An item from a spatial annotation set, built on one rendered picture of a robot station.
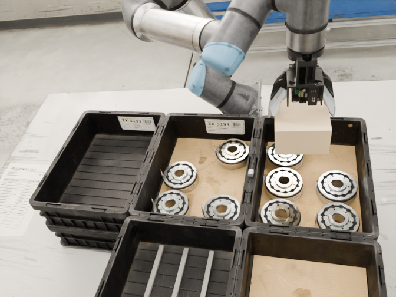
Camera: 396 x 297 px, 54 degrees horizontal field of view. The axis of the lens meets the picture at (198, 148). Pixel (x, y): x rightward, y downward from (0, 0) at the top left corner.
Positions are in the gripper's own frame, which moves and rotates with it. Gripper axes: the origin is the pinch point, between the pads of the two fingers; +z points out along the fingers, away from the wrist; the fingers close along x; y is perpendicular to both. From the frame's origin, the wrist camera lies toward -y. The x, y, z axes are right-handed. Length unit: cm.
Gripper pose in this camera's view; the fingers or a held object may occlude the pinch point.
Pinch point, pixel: (300, 114)
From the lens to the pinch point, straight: 94.5
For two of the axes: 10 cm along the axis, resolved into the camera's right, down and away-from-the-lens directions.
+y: -1.2, 7.2, -6.8
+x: 9.8, -0.1, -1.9
